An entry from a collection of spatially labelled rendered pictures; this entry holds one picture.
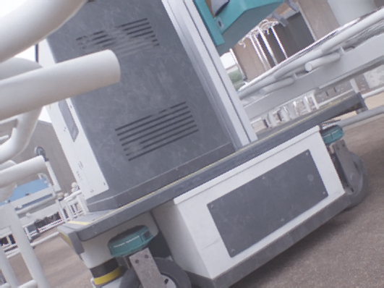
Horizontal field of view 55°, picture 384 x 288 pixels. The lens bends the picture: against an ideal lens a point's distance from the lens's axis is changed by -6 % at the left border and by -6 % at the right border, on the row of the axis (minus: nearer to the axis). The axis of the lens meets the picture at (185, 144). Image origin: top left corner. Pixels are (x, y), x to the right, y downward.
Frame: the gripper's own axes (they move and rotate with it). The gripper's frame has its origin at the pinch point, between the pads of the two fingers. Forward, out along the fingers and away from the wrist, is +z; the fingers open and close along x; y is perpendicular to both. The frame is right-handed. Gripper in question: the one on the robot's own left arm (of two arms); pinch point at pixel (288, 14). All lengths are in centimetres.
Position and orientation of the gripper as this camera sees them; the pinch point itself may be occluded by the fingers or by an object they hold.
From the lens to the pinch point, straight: 193.3
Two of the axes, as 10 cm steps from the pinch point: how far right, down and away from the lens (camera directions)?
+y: 6.4, -7.2, 2.7
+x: -1.6, 2.2, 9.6
